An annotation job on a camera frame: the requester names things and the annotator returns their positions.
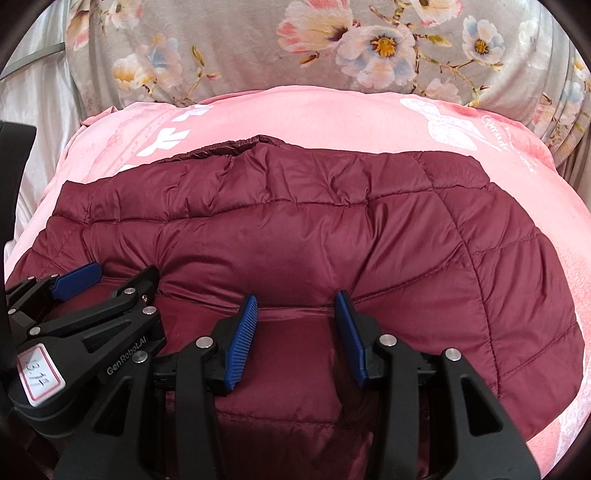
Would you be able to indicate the pink printed fleece blanket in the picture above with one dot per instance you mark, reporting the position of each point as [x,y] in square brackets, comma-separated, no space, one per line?
[323,120]

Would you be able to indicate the black curved object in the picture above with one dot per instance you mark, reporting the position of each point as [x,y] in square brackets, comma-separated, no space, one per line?
[14,152]

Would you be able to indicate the grey floral bed sheet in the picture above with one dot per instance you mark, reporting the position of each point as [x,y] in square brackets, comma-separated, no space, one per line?
[231,50]

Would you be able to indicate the white satin curtain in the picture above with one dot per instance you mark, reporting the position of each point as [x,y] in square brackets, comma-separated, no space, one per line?
[41,97]

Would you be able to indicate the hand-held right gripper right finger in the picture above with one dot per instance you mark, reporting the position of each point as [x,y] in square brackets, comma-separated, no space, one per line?
[352,341]

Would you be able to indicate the maroon quilted puffer jacket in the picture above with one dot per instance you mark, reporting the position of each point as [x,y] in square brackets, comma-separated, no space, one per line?
[323,240]

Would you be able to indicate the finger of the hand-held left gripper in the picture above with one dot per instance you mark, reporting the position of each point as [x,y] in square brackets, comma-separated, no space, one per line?
[76,279]
[106,309]

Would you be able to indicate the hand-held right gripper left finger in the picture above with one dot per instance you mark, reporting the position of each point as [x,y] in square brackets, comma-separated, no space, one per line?
[242,341]

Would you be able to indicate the grey curved metal rail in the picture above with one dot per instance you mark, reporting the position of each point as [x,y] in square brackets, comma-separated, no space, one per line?
[41,54]

